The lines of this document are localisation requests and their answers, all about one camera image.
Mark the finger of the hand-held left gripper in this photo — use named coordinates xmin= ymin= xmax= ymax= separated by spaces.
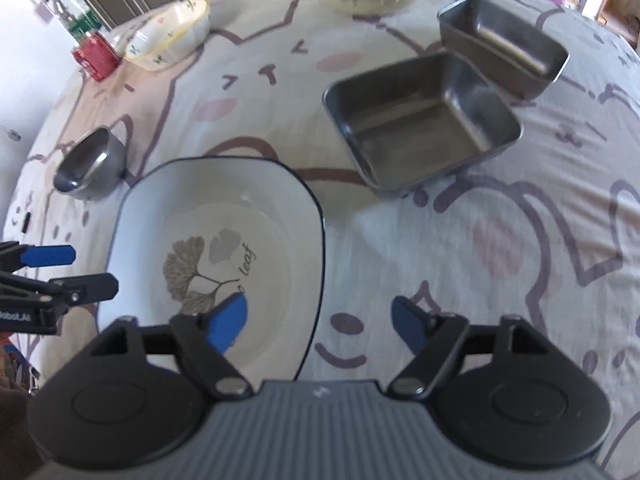
xmin=0 ymin=241 xmax=76 ymax=273
xmin=0 ymin=272 xmax=120 ymax=307

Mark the brown corduroy cloth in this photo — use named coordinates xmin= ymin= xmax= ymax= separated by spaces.
xmin=0 ymin=380 xmax=43 ymax=466

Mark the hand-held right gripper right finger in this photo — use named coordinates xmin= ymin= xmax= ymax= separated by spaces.
xmin=390 ymin=295 xmax=551 ymax=401

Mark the floral bowl with yellow rim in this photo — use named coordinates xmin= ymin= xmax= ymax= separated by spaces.
xmin=111 ymin=0 xmax=211 ymax=72

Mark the large square steel tray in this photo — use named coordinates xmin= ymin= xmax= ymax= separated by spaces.
xmin=321 ymin=51 xmax=524 ymax=198

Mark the small round steel bowl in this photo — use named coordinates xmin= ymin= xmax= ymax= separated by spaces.
xmin=52 ymin=126 xmax=128 ymax=202

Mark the small rectangular steel tray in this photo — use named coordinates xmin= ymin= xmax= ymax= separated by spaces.
xmin=437 ymin=0 xmax=571 ymax=102

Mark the bear-print tablecloth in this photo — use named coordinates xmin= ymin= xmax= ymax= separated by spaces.
xmin=0 ymin=0 xmax=640 ymax=468

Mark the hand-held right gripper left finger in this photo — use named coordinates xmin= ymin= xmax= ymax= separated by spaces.
xmin=92 ymin=294 xmax=251 ymax=400

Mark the red drink can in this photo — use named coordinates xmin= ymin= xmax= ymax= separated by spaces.
xmin=72 ymin=30 xmax=122 ymax=82

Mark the clear water bottle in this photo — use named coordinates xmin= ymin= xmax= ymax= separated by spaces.
xmin=47 ymin=0 xmax=103 ymax=43

